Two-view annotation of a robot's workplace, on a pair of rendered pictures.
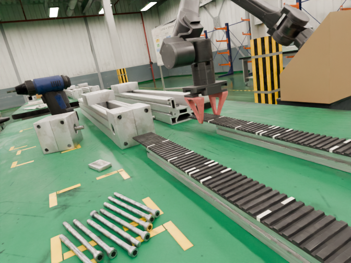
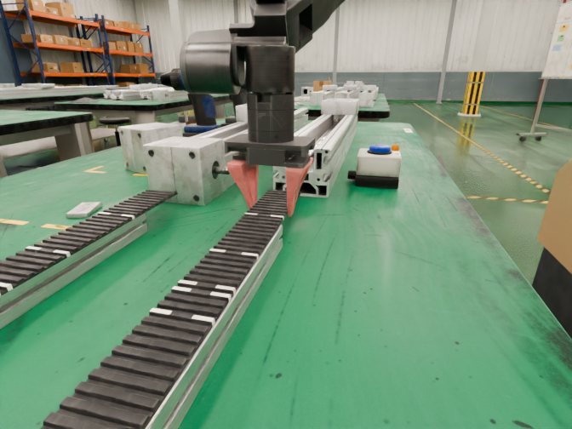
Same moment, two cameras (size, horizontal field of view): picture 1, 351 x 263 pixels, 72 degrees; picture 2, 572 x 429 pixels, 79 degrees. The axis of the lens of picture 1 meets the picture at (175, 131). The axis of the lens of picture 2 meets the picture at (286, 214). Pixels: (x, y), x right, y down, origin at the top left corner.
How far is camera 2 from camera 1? 49 cm
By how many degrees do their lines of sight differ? 37
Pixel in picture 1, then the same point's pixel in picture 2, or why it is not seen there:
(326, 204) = not seen: outside the picture
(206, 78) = (256, 129)
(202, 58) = (253, 84)
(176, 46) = (189, 51)
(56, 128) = (134, 141)
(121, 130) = (152, 173)
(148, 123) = (192, 177)
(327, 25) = not seen: outside the picture
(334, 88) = not seen: outside the picture
